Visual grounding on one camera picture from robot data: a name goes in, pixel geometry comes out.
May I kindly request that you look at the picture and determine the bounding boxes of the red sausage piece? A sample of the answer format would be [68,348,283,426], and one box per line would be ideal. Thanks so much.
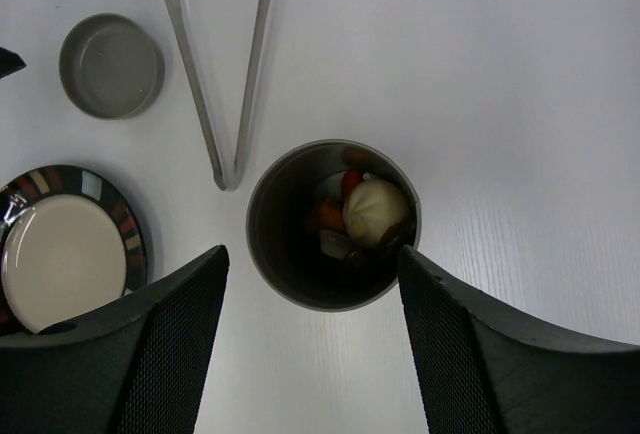
[341,169,364,201]

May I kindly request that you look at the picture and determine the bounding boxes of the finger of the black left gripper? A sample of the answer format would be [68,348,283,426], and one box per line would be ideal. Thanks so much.
[0,48,25,79]

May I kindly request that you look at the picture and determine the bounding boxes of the grey cylindrical lunch container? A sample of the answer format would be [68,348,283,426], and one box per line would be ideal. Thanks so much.
[246,139,422,312]

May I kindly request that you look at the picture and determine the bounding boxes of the black white sushi piece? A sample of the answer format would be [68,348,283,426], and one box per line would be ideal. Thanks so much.
[319,230,354,260]

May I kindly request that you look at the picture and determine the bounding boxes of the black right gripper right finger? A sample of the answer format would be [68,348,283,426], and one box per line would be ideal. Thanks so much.
[398,247,639,433]

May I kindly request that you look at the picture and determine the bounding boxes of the white steamed bun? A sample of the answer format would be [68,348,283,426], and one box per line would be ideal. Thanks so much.
[343,178,411,248]

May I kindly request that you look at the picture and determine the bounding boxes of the metal serving tongs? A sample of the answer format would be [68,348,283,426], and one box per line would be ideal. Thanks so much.
[164,0,271,192]

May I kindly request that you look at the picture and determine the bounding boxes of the black patterned round plate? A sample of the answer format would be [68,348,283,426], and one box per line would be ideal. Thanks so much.
[1,165,149,335]

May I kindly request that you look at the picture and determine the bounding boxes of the grey container lid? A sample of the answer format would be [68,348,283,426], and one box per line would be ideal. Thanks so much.
[58,13,165,120]

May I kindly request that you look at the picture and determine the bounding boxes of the brown cooked shrimp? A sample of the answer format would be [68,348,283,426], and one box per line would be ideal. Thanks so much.
[343,147,413,257]

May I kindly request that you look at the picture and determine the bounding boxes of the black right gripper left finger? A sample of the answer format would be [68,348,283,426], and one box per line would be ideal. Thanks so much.
[1,245,229,433]

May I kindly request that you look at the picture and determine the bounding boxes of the orange carrot piece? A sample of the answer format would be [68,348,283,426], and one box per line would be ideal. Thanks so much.
[308,199,346,234]

